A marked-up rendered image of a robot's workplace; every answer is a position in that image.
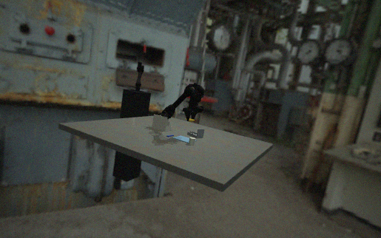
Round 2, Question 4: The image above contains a light blue rectangular mat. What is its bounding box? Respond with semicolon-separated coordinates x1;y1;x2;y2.
173;136;189;143

